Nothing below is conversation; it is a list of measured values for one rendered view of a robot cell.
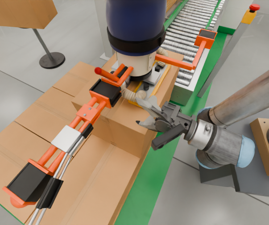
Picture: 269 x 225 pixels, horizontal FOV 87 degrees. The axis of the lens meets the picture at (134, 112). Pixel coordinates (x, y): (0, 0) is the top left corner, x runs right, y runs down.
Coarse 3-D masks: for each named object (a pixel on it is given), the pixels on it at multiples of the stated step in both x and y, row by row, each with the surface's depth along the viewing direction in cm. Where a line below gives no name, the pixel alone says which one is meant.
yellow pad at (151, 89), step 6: (156, 60) 82; (156, 66) 75; (168, 66) 79; (162, 72) 76; (162, 78) 74; (138, 84) 72; (144, 84) 67; (150, 84) 71; (156, 84) 71; (138, 90) 69; (144, 90) 69; (150, 90) 69; (156, 90) 70; (132, 102) 66
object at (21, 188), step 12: (24, 168) 37; (36, 168) 37; (12, 180) 36; (24, 180) 36; (36, 180) 36; (48, 180) 38; (12, 192) 34; (24, 192) 34; (36, 192) 35; (24, 204) 33
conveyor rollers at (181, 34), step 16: (192, 0) 225; (208, 0) 224; (176, 16) 197; (192, 16) 196; (208, 16) 201; (176, 32) 177; (192, 32) 177; (176, 48) 157; (192, 48) 157; (176, 80) 132
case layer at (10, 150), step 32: (64, 96) 121; (32, 128) 105; (0, 160) 93; (96, 160) 93; (128, 160) 93; (0, 192) 83; (64, 192) 83; (96, 192) 83; (32, 224) 75; (64, 224) 75; (96, 224) 75
